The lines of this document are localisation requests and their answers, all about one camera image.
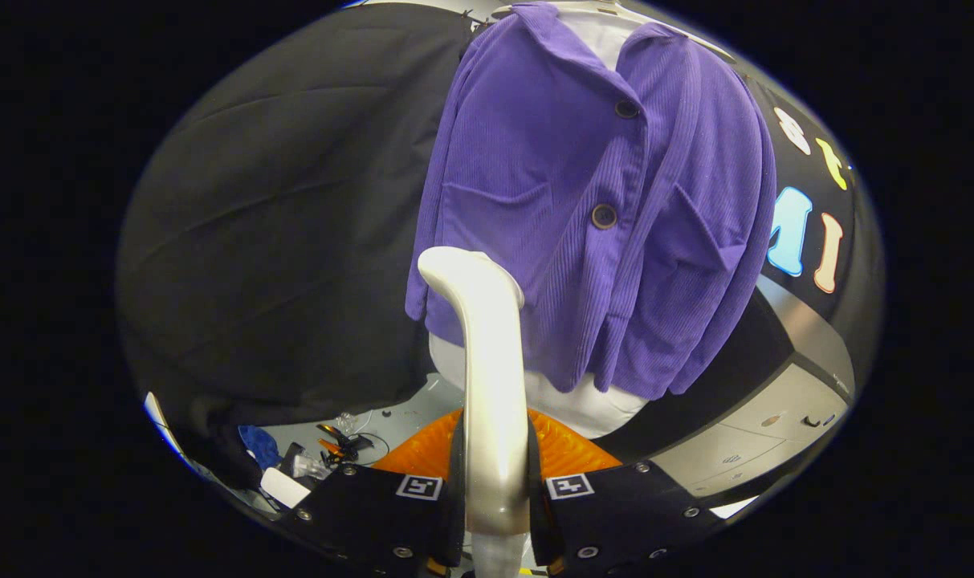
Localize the white card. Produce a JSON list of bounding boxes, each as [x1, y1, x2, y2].
[[260, 467, 311, 509]]

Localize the white clothes hanger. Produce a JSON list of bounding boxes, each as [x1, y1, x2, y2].
[[491, 0, 736, 63]]

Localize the white sheet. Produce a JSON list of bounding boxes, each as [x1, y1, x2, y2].
[[710, 496, 760, 519]]

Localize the orange handled pliers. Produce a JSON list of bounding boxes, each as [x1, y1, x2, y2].
[[318, 424, 361, 462]]

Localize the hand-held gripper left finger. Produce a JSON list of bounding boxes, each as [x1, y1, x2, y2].
[[294, 408, 467, 578]]

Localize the white undershirt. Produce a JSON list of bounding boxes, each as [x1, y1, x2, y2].
[[429, 6, 656, 439]]

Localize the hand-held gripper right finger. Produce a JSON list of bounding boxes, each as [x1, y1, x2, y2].
[[528, 408, 724, 578]]

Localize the blue cloth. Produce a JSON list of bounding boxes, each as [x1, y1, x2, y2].
[[238, 425, 283, 470]]

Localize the grey drawer cabinet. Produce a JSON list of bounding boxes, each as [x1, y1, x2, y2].
[[595, 273, 857, 500]]

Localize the purple corduroy jacket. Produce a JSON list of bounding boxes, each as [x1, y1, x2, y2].
[[405, 2, 779, 401]]

